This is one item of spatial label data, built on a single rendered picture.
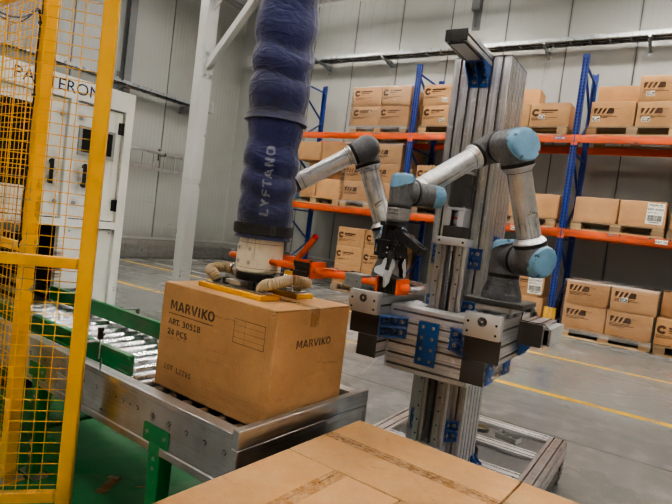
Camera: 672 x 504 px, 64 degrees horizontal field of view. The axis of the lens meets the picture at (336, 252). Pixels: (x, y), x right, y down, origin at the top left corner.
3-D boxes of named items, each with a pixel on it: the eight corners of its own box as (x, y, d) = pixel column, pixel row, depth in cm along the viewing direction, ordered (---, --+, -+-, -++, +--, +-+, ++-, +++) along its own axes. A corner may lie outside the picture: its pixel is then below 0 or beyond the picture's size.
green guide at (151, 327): (48, 298, 340) (50, 284, 340) (65, 298, 349) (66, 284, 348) (217, 361, 246) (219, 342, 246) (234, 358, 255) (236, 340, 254)
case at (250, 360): (153, 382, 209) (164, 280, 207) (231, 368, 241) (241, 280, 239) (263, 433, 173) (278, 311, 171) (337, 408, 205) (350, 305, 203)
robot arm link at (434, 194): (430, 186, 183) (403, 181, 179) (450, 186, 173) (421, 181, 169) (427, 209, 184) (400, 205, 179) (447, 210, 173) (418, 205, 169)
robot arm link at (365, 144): (387, 151, 226) (284, 203, 225) (383, 154, 237) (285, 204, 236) (375, 126, 225) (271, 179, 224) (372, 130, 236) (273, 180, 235)
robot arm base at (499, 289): (487, 294, 218) (490, 270, 218) (525, 301, 210) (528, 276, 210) (475, 296, 206) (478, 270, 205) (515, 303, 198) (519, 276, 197)
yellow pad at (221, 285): (197, 285, 206) (199, 272, 205) (217, 285, 214) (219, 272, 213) (260, 302, 185) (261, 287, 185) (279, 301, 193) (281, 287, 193)
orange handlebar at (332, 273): (208, 254, 220) (209, 245, 220) (260, 256, 244) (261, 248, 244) (403, 294, 165) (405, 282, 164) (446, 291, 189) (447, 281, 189)
